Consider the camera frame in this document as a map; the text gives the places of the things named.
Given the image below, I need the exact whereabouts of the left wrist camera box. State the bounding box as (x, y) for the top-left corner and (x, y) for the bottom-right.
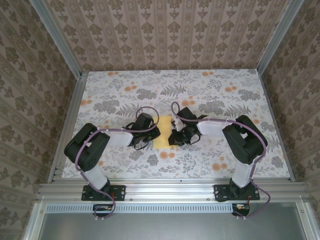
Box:
(134, 112), (154, 130)

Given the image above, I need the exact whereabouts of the grey sheet metal panel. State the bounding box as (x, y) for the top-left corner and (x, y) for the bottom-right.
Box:
(23, 199), (320, 240)

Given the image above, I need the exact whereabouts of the aluminium side rail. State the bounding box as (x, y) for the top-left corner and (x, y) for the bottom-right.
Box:
(257, 69), (296, 182)
(47, 72), (89, 183)

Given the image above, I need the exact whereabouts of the floral patterned table mat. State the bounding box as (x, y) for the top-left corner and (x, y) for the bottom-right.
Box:
(61, 69), (292, 180)

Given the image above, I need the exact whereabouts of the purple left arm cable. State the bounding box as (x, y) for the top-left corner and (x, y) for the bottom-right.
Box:
(74, 106), (160, 221)

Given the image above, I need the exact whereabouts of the aluminium frame post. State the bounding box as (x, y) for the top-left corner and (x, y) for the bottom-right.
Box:
(256, 0), (306, 73)
(31, 0), (83, 78)

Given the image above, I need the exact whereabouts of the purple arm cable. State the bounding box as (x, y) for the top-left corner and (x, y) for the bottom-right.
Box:
(170, 101), (272, 221)
(74, 106), (160, 221)

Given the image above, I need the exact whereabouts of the grey slotted cable duct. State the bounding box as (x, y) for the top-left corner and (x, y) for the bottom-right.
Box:
(46, 202), (235, 213)

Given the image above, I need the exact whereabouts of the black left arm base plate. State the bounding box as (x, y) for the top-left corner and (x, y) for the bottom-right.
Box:
(81, 184), (126, 202)

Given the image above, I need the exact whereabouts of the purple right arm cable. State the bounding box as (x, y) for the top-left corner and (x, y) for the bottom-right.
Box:
(170, 101), (272, 221)

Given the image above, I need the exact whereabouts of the yellow paper sheet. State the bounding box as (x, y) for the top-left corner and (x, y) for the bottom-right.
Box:
(152, 115), (175, 150)

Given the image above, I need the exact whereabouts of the aluminium cross beam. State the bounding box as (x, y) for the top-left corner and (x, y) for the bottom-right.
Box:
(37, 182), (309, 201)

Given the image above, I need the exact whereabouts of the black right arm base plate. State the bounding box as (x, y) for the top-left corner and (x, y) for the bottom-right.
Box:
(214, 184), (261, 202)

